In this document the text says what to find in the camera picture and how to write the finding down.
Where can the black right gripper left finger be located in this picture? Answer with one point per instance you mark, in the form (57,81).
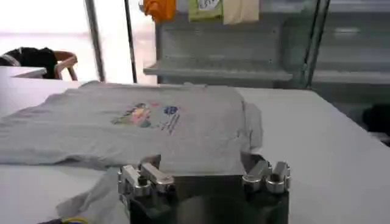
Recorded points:
(152,176)

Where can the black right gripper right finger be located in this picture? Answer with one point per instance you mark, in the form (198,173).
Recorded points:
(268,179)

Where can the grey printed t-shirt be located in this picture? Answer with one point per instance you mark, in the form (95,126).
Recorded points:
(91,137)

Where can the large white table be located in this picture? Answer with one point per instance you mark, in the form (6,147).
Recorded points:
(320,146)

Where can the thin dark pole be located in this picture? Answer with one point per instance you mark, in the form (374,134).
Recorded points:
(131,45)

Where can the grey metal shelf with cloths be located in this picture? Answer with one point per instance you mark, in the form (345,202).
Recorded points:
(231,51)

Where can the brown wooden chair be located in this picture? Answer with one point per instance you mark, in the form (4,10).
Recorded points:
(65,62)

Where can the black jacket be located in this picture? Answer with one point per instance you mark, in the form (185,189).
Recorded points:
(33,59)

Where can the small white side desk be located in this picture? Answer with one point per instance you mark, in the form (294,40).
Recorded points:
(21,72)

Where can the grey window frame post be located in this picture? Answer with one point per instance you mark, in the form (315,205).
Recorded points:
(95,42)

